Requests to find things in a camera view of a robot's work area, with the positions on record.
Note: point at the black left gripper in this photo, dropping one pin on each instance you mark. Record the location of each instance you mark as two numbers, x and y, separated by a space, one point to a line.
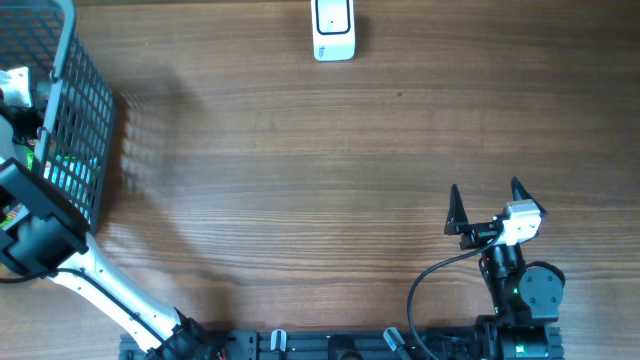
40 118

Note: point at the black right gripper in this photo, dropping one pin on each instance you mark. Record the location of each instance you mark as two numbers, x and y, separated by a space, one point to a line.
458 224

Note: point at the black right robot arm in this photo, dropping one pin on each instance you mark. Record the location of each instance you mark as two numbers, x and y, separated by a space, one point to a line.
526 295

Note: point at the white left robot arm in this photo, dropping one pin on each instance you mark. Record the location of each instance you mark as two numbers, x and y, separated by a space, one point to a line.
50 238

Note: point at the white barcode scanner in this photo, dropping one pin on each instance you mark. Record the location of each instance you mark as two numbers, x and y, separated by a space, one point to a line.
333 30

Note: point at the grey plastic lattice basket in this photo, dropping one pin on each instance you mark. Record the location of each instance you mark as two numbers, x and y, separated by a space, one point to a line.
79 112

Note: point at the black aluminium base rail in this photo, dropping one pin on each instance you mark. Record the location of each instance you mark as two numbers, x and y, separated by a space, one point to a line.
350 345

